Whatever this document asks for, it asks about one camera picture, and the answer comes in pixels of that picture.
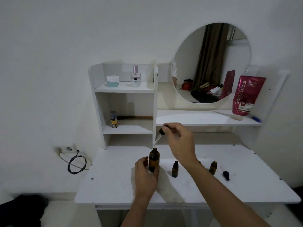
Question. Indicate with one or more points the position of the person's right hand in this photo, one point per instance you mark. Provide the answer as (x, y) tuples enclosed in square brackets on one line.
[(183, 146)]

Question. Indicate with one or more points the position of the person's left hand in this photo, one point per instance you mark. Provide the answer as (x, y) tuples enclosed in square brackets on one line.
[(145, 182)]

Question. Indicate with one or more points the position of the small black dropper cap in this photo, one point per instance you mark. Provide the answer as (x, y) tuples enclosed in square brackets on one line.
[(175, 165), (226, 175)]

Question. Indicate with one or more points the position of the large amber glass bottle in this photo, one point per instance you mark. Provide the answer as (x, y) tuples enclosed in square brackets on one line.
[(154, 159)]

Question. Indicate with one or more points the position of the large black dropper cap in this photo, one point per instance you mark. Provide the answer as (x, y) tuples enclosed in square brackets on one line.
[(162, 131)]

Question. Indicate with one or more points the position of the small amber glass bottle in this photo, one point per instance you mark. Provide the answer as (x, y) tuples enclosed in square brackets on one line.
[(213, 168), (175, 173)]

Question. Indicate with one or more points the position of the person's right forearm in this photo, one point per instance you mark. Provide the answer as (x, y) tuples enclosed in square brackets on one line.
[(225, 203)]

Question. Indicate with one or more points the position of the person's left forearm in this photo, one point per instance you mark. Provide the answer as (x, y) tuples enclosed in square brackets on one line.
[(137, 212)]

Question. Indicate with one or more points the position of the white vanity desk with shelves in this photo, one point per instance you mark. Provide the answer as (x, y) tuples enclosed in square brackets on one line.
[(113, 179)]

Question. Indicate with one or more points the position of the brown comb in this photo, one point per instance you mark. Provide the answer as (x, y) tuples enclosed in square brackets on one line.
[(135, 118)]

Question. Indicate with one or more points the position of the small yellow-label spray can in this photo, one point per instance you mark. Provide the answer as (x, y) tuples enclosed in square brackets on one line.
[(113, 122)]

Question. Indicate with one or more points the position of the blue pen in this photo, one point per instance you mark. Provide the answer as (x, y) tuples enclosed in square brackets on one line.
[(256, 119)]

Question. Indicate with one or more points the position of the clear perfume bottle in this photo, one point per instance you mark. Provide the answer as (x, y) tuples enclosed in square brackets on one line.
[(136, 80)]

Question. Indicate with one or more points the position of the white mattress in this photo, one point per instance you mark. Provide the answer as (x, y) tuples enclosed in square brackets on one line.
[(71, 215)]

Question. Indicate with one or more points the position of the pink cosmetic tube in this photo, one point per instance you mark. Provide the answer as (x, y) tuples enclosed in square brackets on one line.
[(248, 93)]

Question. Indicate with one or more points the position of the white teal cream jar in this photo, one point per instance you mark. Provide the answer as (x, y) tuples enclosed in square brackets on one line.
[(112, 81)]

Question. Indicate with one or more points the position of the black cloth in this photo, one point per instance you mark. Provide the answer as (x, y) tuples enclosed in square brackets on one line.
[(21, 210)]

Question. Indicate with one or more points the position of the white wall socket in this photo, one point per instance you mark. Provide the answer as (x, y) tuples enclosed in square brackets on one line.
[(72, 148)]

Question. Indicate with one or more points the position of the round wall mirror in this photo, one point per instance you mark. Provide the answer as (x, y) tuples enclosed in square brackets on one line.
[(189, 56)]

